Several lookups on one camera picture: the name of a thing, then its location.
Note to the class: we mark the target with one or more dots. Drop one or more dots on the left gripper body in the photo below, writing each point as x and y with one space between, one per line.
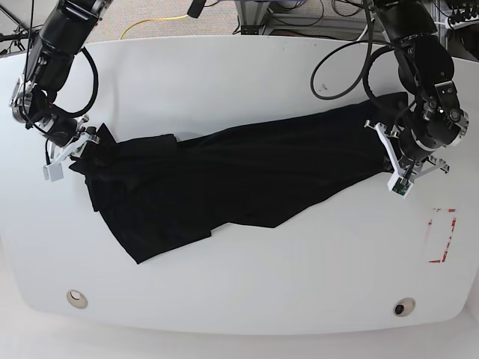
409 160

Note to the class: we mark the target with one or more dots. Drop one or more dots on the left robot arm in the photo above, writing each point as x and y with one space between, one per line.
429 109

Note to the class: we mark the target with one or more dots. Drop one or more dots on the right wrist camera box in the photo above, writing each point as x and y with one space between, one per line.
53 172

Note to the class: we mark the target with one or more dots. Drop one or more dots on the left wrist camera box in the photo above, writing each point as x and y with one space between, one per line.
399 185

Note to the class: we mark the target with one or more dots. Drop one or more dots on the table grommet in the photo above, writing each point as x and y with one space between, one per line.
77 299
404 307

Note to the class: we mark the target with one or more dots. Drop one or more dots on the aluminium table leg frame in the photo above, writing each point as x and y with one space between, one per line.
255 17

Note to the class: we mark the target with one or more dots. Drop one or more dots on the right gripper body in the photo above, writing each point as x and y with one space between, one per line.
62 144

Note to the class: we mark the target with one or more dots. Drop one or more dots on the left table grommet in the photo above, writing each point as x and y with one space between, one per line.
77 299

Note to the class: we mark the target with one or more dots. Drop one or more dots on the right table grommet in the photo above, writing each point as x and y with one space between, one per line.
404 307

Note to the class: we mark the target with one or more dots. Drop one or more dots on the white power strip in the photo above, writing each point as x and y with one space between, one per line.
462 19

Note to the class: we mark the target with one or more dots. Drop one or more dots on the red tape rectangle marking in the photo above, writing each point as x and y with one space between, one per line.
439 234

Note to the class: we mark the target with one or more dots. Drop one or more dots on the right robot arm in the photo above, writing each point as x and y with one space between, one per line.
48 61

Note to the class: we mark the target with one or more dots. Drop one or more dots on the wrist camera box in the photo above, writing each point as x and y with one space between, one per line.
399 185
53 172

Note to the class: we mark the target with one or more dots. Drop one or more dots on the black T-shirt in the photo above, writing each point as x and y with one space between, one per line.
158 194

